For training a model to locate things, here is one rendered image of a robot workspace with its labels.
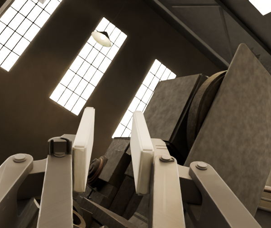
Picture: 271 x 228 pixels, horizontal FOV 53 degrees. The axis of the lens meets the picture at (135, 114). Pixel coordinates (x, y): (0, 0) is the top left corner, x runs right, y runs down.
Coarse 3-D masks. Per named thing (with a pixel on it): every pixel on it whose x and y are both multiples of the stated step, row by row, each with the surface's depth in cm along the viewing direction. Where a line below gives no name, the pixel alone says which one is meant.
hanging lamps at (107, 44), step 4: (124, 4) 773; (92, 32) 724; (96, 32) 732; (100, 32) 712; (104, 32) 724; (92, 36) 745; (96, 36) 749; (100, 36) 751; (104, 36) 735; (108, 36) 725; (96, 40) 758; (100, 40) 758; (104, 40) 756; (108, 40) 748; (100, 44) 764; (104, 44) 761; (108, 44) 753
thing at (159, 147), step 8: (152, 144) 18; (160, 144) 18; (160, 152) 17; (168, 152) 17; (152, 168) 15; (184, 168) 15; (152, 176) 15; (184, 176) 14; (184, 184) 14; (192, 184) 14; (184, 192) 14; (192, 192) 14; (200, 192) 14; (184, 200) 14; (192, 200) 14; (200, 200) 14
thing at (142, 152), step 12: (132, 120) 22; (144, 120) 20; (132, 132) 21; (144, 132) 17; (132, 144) 20; (144, 144) 16; (132, 156) 20; (144, 156) 15; (144, 168) 15; (144, 180) 16; (144, 192) 16
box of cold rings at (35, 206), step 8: (40, 200) 179; (72, 200) 166; (32, 208) 115; (80, 208) 166; (32, 216) 109; (80, 216) 160; (88, 216) 201; (24, 224) 111; (32, 224) 107; (80, 224) 152; (88, 224) 200
